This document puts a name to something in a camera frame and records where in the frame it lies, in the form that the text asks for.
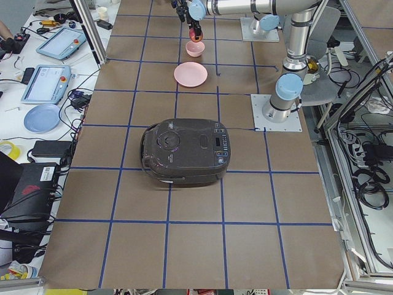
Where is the upper blue teach pendant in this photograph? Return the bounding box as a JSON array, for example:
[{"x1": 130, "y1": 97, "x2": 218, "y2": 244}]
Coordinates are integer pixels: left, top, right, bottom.
[{"x1": 36, "y1": 28, "x2": 87, "y2": 60}]

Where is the blue teach pendant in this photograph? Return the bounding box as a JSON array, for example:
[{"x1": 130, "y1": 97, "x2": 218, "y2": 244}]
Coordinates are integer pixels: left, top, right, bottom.
[
  {"x1": 36, "y1": 28, "x2": 87, "y2": 60},
  {"x1": 21, "y1": 65, "x2": 71, "y2": 104}
]

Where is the pink plate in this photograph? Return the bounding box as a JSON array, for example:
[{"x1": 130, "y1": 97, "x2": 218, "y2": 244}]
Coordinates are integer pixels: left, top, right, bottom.
[{"x1": 174, "y1": 62, "x2": 208, "y2": 88}]

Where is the red apple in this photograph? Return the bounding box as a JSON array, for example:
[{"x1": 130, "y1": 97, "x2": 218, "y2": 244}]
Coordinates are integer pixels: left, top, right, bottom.
[{"x1": 189, "y1": 28, "x2": 203, "y2": 43}]

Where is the yellow tape roll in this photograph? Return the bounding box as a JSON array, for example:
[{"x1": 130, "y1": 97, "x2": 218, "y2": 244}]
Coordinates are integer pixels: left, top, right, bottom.
[{"x1": 0, "y1": 141, "x2": 21, "y2": 160}]

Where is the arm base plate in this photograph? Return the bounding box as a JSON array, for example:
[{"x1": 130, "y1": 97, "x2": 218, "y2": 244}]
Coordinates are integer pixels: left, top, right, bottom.
[
  {"x1": 240, "y1": 14, "x2": 279, "y2": 42},
  {"x1": 251, "y1": 94, "x2": 302, "y2": 132}
]

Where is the black power adapter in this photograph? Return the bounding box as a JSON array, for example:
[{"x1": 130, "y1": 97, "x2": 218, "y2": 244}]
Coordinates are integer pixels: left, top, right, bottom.
[{"x1": 31, "y1": 141, "x2": 71, "y2": 158}]

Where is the lower blue teach pendant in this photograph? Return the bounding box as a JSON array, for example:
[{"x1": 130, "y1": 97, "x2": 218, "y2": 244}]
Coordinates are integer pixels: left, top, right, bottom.
[{"x1": 21, "y1": 65, "x2": 71, "y2": 104}]

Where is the yellow tinted container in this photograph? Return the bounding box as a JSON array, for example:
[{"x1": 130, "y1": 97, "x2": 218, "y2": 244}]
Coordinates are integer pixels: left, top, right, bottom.
[{"x1": 303, "y1": 55, "x2": 320, "y2": 85}]

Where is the dark grey rice cooker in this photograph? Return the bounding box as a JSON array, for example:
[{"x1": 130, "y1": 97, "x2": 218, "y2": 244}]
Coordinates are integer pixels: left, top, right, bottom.
[{"x1": 140, "y1": 118, "x2": 231, "y2": 185}]

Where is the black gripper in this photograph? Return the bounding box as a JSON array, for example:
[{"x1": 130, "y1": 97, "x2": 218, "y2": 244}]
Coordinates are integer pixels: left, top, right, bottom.
[{"x1": 171, "y1": 0, "x2": 203, "y2": 40}]

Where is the black computer box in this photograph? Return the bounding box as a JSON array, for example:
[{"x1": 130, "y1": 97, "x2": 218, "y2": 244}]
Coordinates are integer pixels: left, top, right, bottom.
[{"x1": 1, "y1": 153, "x2": 60, "y2": 231}]

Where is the pink bowl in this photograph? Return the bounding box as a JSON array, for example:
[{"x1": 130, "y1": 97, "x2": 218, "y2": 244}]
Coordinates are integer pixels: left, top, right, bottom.
[{"x1": 185, "y1": 41, "x2": 205, "y2": 58}]

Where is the aluminium frame post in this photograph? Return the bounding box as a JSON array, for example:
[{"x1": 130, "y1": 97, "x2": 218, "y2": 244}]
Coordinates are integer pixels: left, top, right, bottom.
[{"x1": 69, "y1": 0, "x2": 107, "y2": 65}]

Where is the blue plate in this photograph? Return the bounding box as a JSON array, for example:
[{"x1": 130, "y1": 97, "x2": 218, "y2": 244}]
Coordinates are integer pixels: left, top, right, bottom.
[{"x1": 23, "y1": 104, "x2": 60, "y2": 133}]

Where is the grey chair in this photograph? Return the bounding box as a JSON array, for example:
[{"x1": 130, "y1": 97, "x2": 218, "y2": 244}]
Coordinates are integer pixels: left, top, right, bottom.
[{"x1": 300, "y1": 6, "x2": 340, "y2": 106}]

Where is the white paper cup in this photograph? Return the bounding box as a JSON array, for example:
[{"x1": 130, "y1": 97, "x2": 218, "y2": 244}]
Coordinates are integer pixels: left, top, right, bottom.
[{"x1": 96, "y1": 6, "x2": 109, "y2": 22}]

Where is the black phone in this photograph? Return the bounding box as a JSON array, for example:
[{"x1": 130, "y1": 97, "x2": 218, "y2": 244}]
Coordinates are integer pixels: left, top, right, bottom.
[{"x1": 21, "y1": 68, "x2": 35, "y2": 85}]

